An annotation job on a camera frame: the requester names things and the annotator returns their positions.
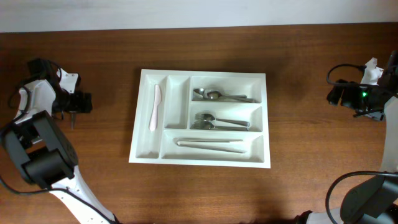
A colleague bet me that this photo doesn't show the pink plastic knife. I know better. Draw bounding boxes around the pink plastic knife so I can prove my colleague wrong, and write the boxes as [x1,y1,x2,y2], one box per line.
[149,84,162,131]

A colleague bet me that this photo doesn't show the long metal tongs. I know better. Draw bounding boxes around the long metal tongs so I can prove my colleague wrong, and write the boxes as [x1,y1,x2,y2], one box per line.
[174,138,247,154]

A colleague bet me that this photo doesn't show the metal fork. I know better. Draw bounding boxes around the metal fork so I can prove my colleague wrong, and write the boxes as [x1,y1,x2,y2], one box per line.
[195,113,251,128]
[190,121,250,131]

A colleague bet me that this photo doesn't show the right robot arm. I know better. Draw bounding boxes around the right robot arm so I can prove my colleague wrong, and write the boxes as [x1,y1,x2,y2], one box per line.
[294,50,397,224]

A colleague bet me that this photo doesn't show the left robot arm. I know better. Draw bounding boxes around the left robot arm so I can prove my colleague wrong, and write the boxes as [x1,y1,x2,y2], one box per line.
[1,58,119,223]

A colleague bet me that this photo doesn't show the white plastic cutlery tray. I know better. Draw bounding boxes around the white plastic cutlery tray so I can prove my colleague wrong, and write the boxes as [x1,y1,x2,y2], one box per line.
[129,69,271,169]

